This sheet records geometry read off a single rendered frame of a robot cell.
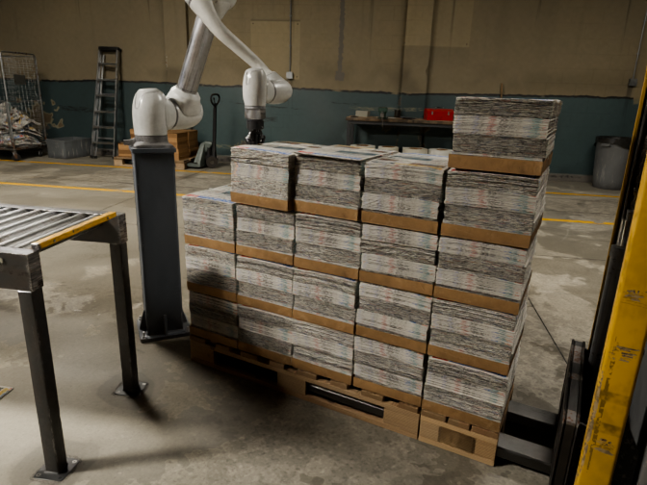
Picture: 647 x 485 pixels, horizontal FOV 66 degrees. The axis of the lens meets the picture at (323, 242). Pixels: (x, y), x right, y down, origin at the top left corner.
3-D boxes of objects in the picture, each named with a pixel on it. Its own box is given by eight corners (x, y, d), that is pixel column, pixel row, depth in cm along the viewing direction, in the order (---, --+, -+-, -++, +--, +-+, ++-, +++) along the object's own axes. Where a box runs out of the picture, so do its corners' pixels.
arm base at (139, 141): (122, 144, 251) (121, 133, 250) (168, 143, 260) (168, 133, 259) (124, 148, 236) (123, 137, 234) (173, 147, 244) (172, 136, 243)
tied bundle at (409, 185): (396, 205, 217) (400, 151, 210) (464, 215, 203) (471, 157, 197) (359, 223, 184) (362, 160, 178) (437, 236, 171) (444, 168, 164)
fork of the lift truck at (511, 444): (308, 378, 229) (308, 370, 228) (556, 460, 183) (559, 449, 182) (297, 389, 221) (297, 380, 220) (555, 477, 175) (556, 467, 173)
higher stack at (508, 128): (442, 391, 228) (477, 96, 190) (511, 412, 215) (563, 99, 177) (416, 440, 195) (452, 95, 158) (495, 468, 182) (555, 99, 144)
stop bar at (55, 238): (117, 216, 194) (117, 212, 193) (40, 250, 153) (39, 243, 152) (110, 216, 194) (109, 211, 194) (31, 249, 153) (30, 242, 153)
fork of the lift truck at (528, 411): (332, 355, 250) (332, 347, 248) (561, 423, 203) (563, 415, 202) (323, 364, 241) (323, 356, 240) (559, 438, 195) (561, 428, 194)
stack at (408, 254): (237, 329, 279) (234, 182, 255) (444, 392, 228) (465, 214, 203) (189, 360, 246) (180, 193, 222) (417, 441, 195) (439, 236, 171)
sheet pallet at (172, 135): (204, 163, 873) (202, 129, 856) (184, 169, 795) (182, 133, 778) (140, 159, 890) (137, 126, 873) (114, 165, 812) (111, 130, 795)
